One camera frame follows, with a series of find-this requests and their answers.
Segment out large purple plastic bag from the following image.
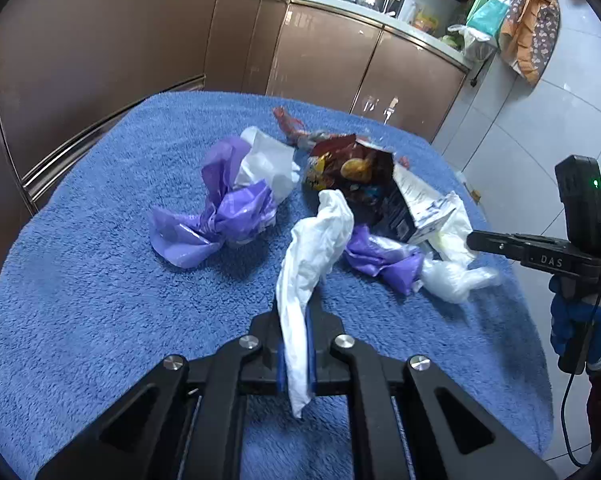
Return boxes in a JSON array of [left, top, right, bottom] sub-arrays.
[[148, 136, 278, 268]]

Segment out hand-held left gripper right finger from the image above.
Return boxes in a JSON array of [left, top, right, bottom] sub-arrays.
[[305, 305, 557, 480]]

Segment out grey white plastic bag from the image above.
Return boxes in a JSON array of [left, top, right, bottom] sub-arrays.
[[448, 24, 497, 62]]

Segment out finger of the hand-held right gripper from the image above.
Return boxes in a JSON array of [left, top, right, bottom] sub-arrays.
[[467, 230, 526, 266]]

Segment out dark red snack bag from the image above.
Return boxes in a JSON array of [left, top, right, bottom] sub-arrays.
[[300, 134, 397, 211]]

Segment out long white plastic bag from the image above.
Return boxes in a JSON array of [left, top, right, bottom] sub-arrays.
[[275, 189, 355, 420]]

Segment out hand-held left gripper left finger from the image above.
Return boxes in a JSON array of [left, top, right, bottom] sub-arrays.
[[34, 302, 287, 480]]

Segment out green hanging bag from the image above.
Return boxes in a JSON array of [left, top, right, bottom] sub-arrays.
[[465, 0, 511, 41]]

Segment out white kitchen countertop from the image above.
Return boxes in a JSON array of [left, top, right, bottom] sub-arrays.
[[200, 0, 475, 70]]

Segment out pile of yellow food packets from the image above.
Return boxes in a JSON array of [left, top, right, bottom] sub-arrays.
[[411, 2, 440, 37]]

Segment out blue towel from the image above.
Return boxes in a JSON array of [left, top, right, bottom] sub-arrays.
[[0, 91, 554, 480]]

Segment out patterned hanging apron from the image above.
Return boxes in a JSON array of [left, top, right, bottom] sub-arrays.
[[499, 0, 561, 86]]

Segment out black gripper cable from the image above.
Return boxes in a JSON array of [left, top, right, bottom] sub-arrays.
[[561, 370, 590, 468]]

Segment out brown kitchen base cabinet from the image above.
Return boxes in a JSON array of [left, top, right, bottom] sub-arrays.
[[0, 0, 474, 281]]

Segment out translucent plastic bag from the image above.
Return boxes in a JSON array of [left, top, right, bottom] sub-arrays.
[[421, 257, 501, 306]]

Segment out red and clear wrapper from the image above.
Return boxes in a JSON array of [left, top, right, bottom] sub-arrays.
[[273, 106, 331, 152]]

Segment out dark blue milk carton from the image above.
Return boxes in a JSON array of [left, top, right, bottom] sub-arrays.
[[353, 160, 464, 246]]

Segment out cream white plastic bag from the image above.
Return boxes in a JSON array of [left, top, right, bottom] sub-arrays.
[[428, 197, 479, 263]]

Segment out small purple plastic bag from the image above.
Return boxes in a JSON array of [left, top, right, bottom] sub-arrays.
[[343, 225, 426, 297]]

